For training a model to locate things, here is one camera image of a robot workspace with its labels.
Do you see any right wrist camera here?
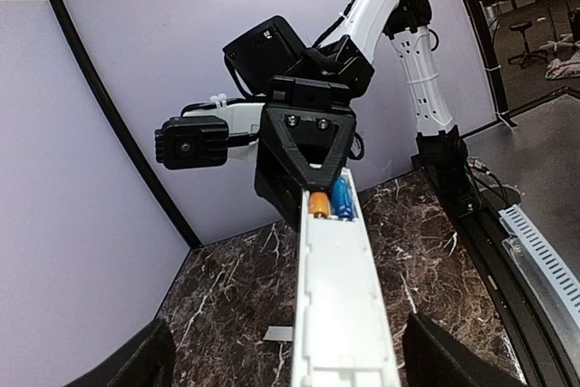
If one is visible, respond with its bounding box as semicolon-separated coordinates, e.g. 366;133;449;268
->
155;93;264;170

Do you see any white remote control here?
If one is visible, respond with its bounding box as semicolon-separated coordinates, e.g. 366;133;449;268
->
291;169;401;386

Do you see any white battery compartment cover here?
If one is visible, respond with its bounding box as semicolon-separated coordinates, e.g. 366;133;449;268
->
263;325;294;343

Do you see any black frame post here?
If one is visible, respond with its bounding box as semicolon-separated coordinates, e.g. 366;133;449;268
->
462;0;517;129
49;0;202;250

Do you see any left black frame post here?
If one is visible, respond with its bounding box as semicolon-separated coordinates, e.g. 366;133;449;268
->
49;0;202;250

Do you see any blue AA battery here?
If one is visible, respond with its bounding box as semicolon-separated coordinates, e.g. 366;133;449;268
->
331;177;354;221

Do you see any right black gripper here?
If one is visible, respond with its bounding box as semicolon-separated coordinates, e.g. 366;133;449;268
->
255;75;356;233

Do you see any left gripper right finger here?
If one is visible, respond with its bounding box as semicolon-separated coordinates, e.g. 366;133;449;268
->
402;313;522;387

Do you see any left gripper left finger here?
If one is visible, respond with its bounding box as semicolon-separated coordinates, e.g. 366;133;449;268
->
68;319;176;386

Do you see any white slotted cable duct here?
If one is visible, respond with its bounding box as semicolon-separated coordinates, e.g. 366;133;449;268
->
498;204;579;327

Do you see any right black frame post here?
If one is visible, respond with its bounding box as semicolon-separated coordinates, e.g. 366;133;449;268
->
462;0;517;129

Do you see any orange AA battery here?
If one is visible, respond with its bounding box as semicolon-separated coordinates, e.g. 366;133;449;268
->
308;191;331;218

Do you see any black front table rail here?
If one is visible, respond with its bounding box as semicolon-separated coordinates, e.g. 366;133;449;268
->
411;155;579;386

